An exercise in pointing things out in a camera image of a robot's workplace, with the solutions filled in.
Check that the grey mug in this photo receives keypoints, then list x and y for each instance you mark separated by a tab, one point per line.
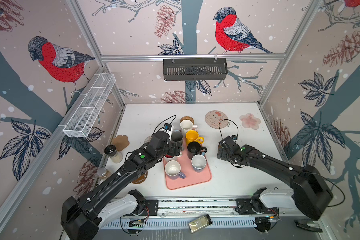
177	137

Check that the tan paw shaped coaster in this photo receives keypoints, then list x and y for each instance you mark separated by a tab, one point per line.
120	142

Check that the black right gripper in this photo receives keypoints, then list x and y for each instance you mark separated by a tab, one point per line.
221	155

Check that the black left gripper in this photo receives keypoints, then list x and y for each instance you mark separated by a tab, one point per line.
173	151

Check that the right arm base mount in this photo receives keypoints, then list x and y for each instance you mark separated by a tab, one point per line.
253	206

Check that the yellow mug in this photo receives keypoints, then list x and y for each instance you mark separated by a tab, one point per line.
193	136

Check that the white faceted mug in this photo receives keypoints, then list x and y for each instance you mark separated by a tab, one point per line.
187	125

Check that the dark brown glossy coaster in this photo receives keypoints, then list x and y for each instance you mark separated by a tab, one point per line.
141	179

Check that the pink flower shaped coaster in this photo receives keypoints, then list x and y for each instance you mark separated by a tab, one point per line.
249	121

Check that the round bunny print coaster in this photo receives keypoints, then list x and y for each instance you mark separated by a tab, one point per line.
216	119

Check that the brown rattan woven coaster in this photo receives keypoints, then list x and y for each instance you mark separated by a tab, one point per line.
187	118

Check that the red interior white mug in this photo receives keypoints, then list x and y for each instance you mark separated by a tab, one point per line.
168	158

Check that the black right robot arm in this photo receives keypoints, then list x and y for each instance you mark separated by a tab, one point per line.
308	191

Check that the black mug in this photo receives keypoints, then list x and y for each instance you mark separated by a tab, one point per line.
195	148

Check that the pink rectangular tray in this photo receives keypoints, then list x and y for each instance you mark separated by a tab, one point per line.
192	177

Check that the black lid spice jar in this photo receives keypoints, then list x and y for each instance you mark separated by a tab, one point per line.
112	152

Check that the fallen spice jar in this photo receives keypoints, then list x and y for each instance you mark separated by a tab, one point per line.
200	223

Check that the white wire mesh shelf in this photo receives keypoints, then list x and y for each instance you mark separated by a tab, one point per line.
87	112

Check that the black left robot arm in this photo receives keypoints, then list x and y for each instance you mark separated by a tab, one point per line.
81	217

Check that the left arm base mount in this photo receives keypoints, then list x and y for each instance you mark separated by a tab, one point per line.
136	220

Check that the black hanging wire basket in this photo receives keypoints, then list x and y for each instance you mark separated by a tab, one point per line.
195	69

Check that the black clamp tool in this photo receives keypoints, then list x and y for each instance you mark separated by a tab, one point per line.
307	225

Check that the white purple handled mug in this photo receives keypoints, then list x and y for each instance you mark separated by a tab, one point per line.
173	170

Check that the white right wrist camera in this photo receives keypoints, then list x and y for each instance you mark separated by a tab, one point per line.
234	138

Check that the white blue handled mug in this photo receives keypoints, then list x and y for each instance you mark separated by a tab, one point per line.
199	162

